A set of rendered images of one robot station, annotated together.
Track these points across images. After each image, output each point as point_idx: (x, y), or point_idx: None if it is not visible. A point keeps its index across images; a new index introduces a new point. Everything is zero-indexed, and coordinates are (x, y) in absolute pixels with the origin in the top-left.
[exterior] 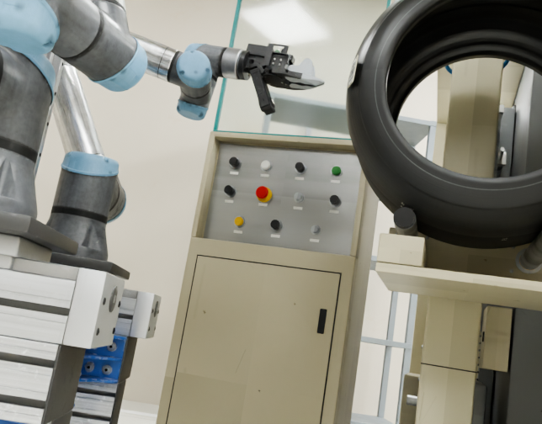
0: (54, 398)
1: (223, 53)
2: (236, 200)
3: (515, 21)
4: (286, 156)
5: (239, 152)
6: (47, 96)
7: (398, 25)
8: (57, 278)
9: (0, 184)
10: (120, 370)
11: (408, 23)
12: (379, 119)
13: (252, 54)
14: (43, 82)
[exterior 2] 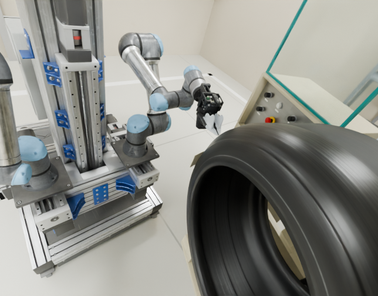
0: (47, 229)
1: (190, 84)
2: (260, 115)
3: None
4: (290, 107)
5: (273, 90)
6: (31, 162)
7: (211, 159)
8: (33, 214)
9: (29, 182)
10: (135, 191)
11: (213, 164)
12: (188, 199)
13: (201, 91)
14: (25, 161)
